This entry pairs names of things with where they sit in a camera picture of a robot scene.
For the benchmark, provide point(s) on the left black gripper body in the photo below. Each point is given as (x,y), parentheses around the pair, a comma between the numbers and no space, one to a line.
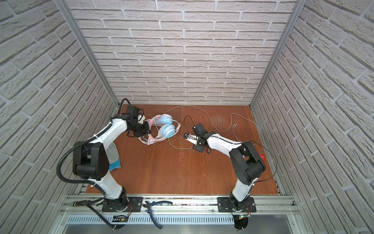
(142,129)

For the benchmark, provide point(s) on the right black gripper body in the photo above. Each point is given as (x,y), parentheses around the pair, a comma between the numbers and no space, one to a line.
(199,146)

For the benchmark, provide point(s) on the pink blue cat-ear headphones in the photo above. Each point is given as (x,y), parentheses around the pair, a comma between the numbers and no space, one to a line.
(167,128)

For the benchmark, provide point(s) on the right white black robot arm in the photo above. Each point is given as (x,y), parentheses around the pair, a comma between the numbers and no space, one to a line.
(246,161)

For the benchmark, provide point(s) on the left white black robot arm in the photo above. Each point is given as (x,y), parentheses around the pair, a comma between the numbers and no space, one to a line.
(94,160)

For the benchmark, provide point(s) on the white headphones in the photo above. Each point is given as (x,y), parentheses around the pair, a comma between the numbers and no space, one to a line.
(144,130)

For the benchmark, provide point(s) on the blue white cloth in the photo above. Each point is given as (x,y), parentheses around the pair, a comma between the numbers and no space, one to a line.
(113,157)

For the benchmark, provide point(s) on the red small object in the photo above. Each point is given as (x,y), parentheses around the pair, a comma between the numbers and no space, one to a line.
(262,157)

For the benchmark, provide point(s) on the black yellow screwdriver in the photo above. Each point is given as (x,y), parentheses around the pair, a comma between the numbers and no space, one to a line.
(81,203)

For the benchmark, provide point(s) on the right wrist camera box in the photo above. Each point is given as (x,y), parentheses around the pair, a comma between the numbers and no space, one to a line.
(191,138)

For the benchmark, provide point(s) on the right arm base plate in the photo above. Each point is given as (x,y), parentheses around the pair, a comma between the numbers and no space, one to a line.
(228,204)

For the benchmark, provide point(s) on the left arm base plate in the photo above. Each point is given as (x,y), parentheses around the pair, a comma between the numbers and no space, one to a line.
(123,205)

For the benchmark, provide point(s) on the aluminium front rail frame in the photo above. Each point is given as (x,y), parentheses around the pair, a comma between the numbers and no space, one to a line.
(176,210)

